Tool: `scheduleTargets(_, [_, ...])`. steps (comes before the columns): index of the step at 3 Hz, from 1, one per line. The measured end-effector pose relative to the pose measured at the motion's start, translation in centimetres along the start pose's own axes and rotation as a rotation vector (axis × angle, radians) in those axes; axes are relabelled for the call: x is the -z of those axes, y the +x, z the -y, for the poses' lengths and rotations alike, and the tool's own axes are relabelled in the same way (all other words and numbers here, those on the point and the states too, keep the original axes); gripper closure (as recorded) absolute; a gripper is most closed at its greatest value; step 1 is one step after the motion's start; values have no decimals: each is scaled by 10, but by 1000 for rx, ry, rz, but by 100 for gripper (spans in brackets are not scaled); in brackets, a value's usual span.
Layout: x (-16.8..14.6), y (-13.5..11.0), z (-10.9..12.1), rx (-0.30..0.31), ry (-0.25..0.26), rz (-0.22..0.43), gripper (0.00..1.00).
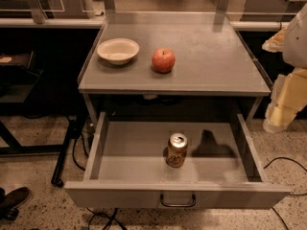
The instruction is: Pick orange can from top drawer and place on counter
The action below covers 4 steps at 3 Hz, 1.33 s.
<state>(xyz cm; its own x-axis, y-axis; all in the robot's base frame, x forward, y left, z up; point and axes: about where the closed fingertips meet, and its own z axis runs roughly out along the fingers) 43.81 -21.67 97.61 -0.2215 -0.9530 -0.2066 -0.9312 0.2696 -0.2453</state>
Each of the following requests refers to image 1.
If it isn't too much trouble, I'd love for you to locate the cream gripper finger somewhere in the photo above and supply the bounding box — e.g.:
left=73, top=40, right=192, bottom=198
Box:
left=263, top=68, right=307, bottom=133
left=262, top=28, right=286, bottom=53

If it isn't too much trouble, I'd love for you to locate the orange soda can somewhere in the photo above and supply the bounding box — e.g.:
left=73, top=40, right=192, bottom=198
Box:
left=166, top=133, right=188, bottom=168

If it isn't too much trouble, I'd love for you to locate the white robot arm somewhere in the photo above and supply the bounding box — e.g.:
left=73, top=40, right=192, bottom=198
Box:
left=262, top=5, right=307, bottom=133

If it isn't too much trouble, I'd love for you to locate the grey counter cabinet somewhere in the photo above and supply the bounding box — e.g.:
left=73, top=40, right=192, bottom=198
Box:
left=79, top=12, right=270, bottom=118

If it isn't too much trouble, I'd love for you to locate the grey open top drawer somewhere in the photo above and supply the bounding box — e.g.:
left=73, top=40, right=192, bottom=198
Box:
left=64, top=114, right=290, bottom=209

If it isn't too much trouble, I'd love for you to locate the red apple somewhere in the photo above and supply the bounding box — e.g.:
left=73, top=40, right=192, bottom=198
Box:
left=152, top=48, right=176, bottom=73

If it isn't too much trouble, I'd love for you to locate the white paper bowl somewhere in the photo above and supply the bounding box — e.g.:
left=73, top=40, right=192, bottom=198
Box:
left=97, top=38, right=139, bottom=65

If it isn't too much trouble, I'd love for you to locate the black shoe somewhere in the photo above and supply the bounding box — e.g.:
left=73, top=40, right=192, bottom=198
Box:
left=0, top=187, right=30, bottom=220

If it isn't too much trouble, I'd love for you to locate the black floor cable right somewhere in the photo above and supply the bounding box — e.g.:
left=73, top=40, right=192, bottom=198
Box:
left=262, top=156, right=307, bottom=230

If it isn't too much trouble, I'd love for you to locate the black floor cable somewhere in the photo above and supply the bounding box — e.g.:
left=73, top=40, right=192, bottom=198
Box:
left=80, top=207, right=129, bottom=230
left=262, top=156, right=307, bottom=230

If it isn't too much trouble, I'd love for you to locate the black drawer handle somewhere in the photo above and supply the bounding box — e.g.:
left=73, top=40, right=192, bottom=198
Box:
left=160, top=194, right=196, bottom=208

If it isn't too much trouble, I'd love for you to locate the black table leg frame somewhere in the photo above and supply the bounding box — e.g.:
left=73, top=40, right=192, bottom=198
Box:
left=0, top=112, right=84, bottom=188

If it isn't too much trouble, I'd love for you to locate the black floor cable front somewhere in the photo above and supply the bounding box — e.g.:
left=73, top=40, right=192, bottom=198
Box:
left=80, top=207, right=129, bottom=230

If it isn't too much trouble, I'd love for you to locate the white horizontal rail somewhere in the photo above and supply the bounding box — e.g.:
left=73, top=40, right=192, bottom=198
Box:
left=0, top=17, right=105, bottom=29

